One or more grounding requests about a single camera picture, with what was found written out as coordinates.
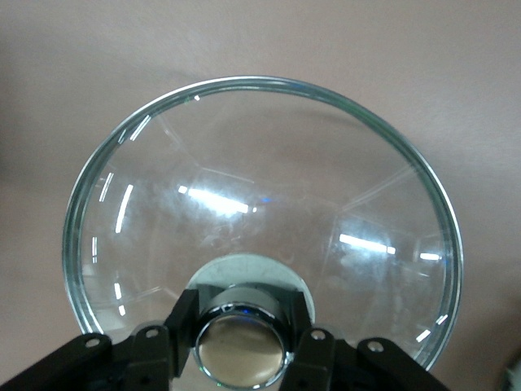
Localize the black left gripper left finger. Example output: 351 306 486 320
124 286 201 391

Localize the glass pot lid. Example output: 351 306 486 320
62 74 464 387

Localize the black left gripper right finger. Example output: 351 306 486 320
280 289 347 391

